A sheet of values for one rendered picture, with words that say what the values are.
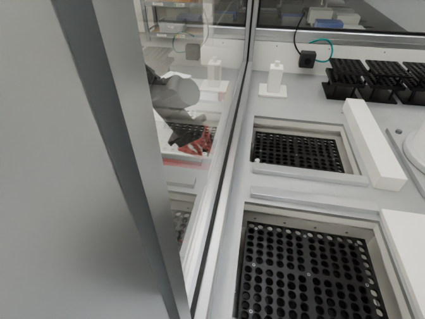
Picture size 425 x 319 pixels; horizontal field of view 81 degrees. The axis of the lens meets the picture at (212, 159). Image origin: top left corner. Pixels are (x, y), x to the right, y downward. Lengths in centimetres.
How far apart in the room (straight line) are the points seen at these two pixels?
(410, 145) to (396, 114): 20
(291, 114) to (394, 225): 39
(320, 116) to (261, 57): 35
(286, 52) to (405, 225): 68
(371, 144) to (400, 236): 22
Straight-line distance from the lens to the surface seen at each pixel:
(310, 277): 49
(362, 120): 74
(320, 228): 58
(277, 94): 84
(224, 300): 40
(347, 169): 76
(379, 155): 63
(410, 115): 92
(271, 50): 100
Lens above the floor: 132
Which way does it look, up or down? 42 degrees down
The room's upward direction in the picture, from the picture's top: straight up
